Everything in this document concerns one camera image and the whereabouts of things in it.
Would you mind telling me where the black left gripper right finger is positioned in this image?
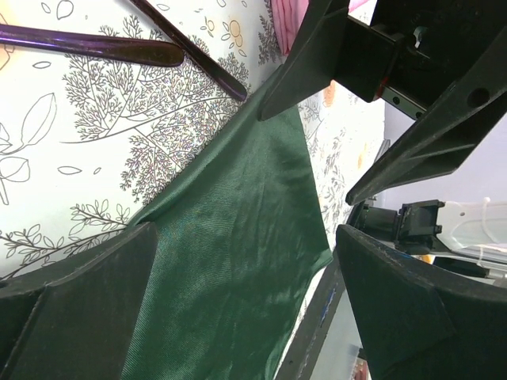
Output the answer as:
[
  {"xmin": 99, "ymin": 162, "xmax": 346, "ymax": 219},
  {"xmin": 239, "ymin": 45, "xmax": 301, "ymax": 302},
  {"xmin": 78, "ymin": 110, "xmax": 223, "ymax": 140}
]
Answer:
[{"xmin": 335, "ymin": 225, "xmax": 506, "ymax": 379}]

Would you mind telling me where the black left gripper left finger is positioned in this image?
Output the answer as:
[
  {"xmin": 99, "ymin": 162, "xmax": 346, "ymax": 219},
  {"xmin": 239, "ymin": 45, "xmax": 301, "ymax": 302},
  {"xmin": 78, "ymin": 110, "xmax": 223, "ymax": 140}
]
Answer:
[{"xmin": 1, "ymin": 222, "xmax": 158, "ymax": 379}]

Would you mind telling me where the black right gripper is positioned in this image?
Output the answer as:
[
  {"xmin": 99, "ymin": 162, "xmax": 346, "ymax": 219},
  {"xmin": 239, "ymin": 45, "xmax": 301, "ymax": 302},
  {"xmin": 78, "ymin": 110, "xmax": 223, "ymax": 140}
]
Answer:
[{"xmin": 258, "ymin": 0, "xmax": 506, "ymax": 205}]

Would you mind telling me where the dark green cloth napkin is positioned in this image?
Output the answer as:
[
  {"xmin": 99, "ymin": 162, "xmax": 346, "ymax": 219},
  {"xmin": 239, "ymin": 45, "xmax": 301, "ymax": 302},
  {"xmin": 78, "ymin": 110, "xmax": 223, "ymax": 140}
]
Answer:
[{"xmin": 122, "ymin": 79, "xmax": 332, "ymax": 379}]

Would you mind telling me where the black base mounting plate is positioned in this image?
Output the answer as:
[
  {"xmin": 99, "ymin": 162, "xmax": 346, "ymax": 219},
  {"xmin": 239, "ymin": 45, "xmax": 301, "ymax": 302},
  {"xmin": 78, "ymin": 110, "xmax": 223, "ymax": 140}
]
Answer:
[{"xmin": 275, "ymin": 255, "xmax": 345, "ymax": 380}]

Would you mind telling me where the pink rose placemat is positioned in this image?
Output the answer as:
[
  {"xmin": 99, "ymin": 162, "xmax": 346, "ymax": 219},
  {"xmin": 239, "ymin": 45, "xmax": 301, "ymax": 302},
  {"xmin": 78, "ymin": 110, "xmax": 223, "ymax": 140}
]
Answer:
[{"xmin": 269, "ymin": 0, "xmax": 373, "ymax": 52}]

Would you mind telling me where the purple spoon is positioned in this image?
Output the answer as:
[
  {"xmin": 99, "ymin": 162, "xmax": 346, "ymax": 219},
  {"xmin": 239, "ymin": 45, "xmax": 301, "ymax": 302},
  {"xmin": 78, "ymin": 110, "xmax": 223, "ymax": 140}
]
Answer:
[{"xmin": 1, "ymin": 25, "xmax": 184, "ymax": 67}]

